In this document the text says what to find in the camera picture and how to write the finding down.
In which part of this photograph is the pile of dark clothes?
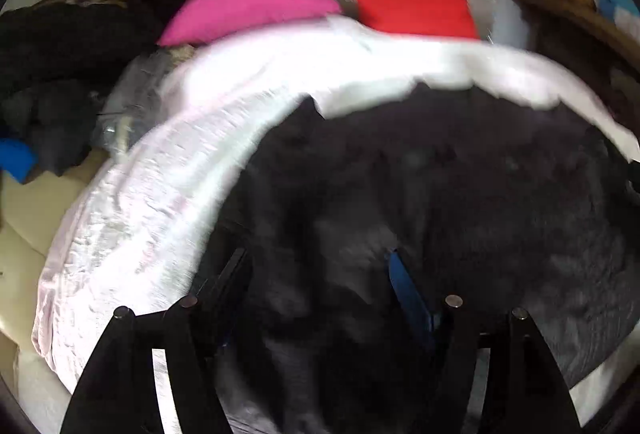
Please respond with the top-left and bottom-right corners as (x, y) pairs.
(0, 1), (166, 177)

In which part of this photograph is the dark quilted zip jacket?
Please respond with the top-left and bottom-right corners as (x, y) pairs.
(190, 81), (640, 434)

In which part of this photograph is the white bed sheet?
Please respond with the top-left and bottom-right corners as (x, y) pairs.
(31, 16), (636, 390)

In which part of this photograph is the clear plastic bag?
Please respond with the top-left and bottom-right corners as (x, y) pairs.
(97, 46), (196, 155)

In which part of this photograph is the blue garment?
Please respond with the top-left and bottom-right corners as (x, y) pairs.
(0, 138), (39, 183)

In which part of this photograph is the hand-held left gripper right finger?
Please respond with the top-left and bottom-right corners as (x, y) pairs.
(387, 249), (583, 434)

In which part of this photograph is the magenta folded cloth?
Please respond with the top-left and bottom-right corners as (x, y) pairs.
(156, 0), (343, 47)

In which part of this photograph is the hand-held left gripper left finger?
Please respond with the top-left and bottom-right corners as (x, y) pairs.
(60, 246), (251, 434)

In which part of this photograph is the cream sofa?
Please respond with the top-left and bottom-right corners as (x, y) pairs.
(0, 149), (106, 434)

